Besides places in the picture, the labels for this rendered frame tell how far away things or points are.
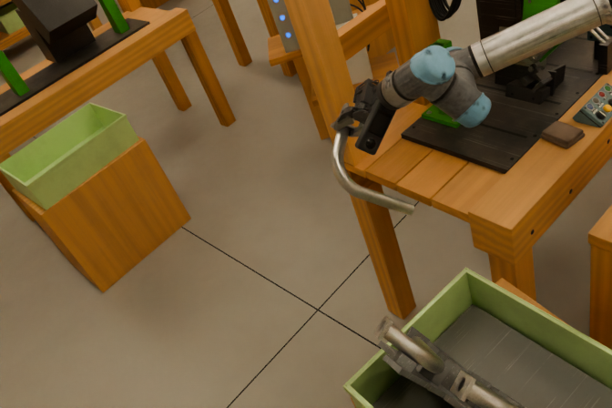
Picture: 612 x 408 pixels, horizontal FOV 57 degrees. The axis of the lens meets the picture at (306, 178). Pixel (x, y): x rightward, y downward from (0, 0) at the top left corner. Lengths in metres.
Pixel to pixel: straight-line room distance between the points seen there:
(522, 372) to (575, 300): 1.21
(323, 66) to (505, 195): 0.65
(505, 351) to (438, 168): 0.66
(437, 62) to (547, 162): 0.76
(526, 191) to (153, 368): 1.93
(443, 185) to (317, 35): 0.60
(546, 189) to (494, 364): 0.54
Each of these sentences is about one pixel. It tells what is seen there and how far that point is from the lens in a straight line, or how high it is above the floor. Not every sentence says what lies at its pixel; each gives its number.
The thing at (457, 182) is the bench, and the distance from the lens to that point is 1.80.
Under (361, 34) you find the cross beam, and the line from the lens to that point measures 1.96.
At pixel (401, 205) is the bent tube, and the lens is 1.40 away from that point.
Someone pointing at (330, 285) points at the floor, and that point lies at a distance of 2.80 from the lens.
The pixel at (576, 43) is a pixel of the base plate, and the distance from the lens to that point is 2.36.
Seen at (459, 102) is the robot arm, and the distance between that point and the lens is 1.17.
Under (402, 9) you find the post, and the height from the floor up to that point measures 1.26.
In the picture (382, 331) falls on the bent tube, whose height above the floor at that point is 1.19.
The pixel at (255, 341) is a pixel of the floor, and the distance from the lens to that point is 2.74.
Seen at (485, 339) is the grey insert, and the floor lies 0.85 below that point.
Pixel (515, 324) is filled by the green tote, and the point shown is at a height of 0.86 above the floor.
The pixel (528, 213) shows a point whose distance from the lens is 1.66.
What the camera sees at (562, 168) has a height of 0.90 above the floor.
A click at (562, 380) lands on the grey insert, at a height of 0.85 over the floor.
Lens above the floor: 2.06
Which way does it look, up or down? 37 degrees down
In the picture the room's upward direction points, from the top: 21 degrees counter-clockwise
